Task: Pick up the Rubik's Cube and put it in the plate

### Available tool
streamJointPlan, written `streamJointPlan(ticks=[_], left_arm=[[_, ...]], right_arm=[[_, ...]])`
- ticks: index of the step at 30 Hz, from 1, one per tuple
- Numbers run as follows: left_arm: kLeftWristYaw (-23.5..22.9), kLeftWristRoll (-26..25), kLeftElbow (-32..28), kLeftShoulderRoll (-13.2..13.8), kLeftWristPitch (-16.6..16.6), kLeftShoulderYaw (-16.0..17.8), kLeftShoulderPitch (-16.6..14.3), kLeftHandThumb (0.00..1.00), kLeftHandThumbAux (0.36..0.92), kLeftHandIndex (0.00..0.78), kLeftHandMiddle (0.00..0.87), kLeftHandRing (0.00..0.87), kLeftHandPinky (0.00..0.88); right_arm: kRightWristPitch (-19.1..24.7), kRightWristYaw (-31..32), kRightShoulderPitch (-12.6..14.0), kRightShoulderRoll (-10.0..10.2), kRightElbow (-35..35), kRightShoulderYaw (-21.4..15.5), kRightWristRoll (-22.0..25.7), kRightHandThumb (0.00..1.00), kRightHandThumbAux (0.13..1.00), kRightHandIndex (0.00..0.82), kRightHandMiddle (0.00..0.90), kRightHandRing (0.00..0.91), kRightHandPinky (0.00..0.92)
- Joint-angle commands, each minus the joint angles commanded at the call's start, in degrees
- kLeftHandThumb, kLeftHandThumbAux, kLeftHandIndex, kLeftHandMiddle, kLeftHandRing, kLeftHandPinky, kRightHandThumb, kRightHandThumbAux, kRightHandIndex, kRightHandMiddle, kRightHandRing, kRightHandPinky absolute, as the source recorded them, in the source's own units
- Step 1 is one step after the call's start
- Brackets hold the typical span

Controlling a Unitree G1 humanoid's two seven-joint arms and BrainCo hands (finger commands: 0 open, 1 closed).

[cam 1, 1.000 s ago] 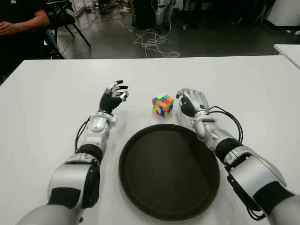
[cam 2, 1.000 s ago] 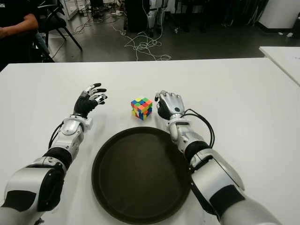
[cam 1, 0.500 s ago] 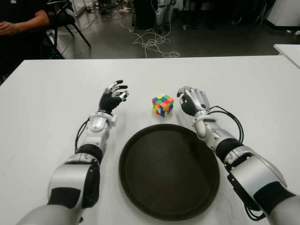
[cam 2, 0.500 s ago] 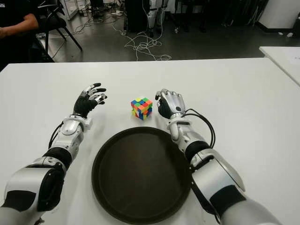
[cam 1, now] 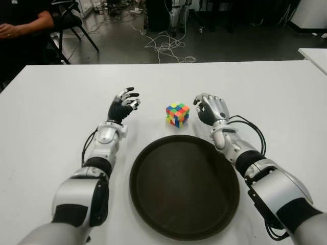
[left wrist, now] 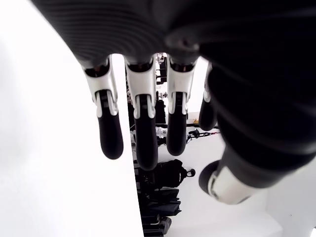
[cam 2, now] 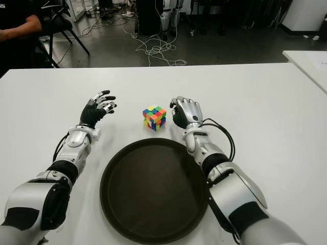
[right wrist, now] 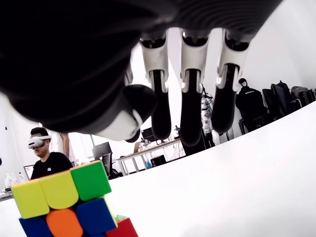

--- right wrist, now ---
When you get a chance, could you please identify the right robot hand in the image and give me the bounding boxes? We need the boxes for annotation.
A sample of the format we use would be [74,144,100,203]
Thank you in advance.
[0,0,283,148]

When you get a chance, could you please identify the multicoloured Rubik's cube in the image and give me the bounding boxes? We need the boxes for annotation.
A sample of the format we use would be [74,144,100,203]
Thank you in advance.
[11,159,139,237]

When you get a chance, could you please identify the standing person white shirt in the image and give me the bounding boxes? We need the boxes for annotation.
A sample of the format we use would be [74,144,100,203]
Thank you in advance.
[53,132,75,163]

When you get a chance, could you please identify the white VR headset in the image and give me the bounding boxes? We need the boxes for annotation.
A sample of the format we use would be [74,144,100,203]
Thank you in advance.
[27,135,52,149]

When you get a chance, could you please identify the black computer monitor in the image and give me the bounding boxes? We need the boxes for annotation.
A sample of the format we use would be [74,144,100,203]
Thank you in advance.
[91,142,112,160]

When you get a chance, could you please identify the seated person black shirt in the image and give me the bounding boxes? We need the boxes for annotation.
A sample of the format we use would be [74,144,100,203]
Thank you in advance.
[27,127,74,180]

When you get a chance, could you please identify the black office chair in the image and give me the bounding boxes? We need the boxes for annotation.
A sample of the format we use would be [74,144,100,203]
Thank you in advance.
[101,153,124,180]

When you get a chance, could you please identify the long white desk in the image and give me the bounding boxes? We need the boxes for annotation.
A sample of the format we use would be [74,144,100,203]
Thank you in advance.
[116,138,185,176]

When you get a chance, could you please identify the open laptop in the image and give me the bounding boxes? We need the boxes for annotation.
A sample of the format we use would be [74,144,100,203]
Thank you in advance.
[23,164,35,180]

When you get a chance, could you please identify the black computer tower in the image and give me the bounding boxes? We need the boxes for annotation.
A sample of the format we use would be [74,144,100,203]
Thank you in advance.
[150,155,166,167]

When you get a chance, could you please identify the black soft case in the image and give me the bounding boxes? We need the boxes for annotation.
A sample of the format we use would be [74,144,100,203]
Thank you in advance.
[262,80,293,119]

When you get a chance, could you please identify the grey hard case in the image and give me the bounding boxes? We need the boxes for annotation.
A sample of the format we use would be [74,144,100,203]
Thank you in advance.
[290,85,316,109]

